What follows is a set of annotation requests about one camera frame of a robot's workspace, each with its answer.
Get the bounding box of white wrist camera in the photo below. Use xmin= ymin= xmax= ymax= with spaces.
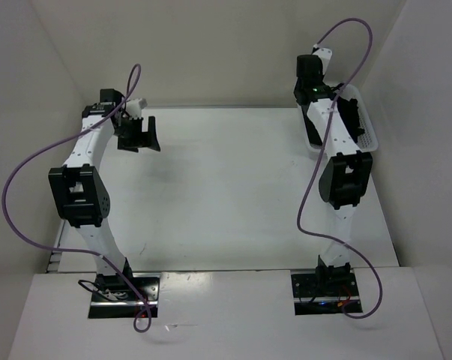
xmin=126 ymin=98 xmax=148 ymax=118
xmin=311 ymin=44 xmax=333 ymax=75

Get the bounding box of white perforated plastic basket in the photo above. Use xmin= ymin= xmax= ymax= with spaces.
xmin=297 ymin=84 xmax=379 ymax=158

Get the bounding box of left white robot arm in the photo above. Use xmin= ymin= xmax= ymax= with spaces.
xmin=48 ymin=88 xmax=160 ymax=302

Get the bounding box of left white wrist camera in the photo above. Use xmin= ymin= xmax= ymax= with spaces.
xmin=126 ymin=98 xmax=148 ymax=118

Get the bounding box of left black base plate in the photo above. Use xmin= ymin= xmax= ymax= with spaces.
xmin=80 ymin=273 xmax=160 ymax=320

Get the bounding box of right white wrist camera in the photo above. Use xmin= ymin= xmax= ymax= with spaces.
xmin=311 ymin=44 xmax=333 ymax=75

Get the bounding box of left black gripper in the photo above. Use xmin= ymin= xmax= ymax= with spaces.
xmin=113 ymin=115 xmax=160 ymax=153

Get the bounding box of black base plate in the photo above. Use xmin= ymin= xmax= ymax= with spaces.
xmin=291 ymin=271 xmax=363 ymax=316
xmin=80 ymin=273 xmax=160 ymax=320

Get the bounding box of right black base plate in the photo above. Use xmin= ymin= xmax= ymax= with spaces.
xmin=291 ymin=271 xmax=363 ymax=316

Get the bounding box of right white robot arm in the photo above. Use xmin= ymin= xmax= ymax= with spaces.
xmin=294 ymin=47 xmax=373 ymax=298

